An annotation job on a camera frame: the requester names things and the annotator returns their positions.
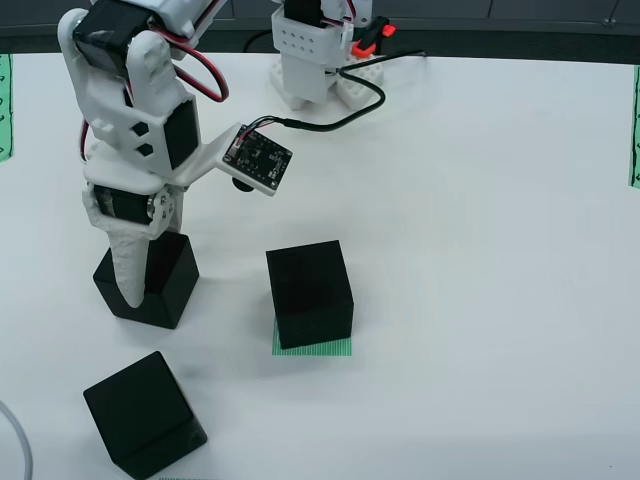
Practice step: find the green striped square marker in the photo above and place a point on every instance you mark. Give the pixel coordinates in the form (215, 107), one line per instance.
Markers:
(310, 352)

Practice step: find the black cube block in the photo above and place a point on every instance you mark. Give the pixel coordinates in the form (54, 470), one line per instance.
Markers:
(142, 420)
(170, 285)
(310, 290)

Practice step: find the green paper strip with arrows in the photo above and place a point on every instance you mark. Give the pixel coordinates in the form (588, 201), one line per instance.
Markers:
(635, 130)
(5, 110)

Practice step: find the orange and black clamp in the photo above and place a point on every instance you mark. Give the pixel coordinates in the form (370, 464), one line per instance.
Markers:
(372, 37)

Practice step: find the camera board on white bracket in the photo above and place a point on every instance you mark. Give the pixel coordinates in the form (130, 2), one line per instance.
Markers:
(257, 160)

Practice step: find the small metal fitting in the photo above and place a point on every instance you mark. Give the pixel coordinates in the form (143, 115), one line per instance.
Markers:
(609, 21)

